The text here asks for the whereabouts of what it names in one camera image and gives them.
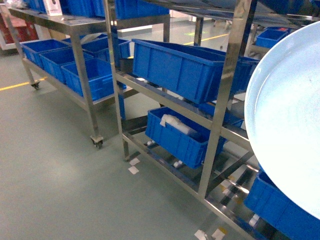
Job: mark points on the light blue oval tray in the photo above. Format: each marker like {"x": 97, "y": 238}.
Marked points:
{"x": 282, "y": 116}

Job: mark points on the white plastic bags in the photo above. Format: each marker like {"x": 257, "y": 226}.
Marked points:
{"x": 176, "y": 123}

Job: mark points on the blue bin with white bags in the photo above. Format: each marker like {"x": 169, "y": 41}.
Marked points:
{"x": 190, "y": 148}

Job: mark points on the stainless steel flow rack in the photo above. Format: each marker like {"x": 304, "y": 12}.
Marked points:
{"x": 244, "y": 16}

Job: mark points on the blue bin cart front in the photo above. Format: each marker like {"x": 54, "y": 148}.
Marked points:
{"x": 99, "y": 75}

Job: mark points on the blue bin cart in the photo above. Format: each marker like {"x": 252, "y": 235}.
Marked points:
{"x": 53, "y": 61}
{"x": 33, "y": 49}
{"x": 99, "y": 75}

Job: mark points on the blue bin cart middle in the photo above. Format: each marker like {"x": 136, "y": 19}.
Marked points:
{"x": 53, "y": 61}

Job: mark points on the stainless steel wheeled cart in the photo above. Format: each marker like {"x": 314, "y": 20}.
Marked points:
{"x": 75, "y": 26}

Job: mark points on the blue bin bottom right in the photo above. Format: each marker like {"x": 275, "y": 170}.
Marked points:
{"x": 273, "y": 206}

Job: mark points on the blue bin cart rear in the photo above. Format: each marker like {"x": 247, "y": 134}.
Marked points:
{"x": 33, "y": 49}

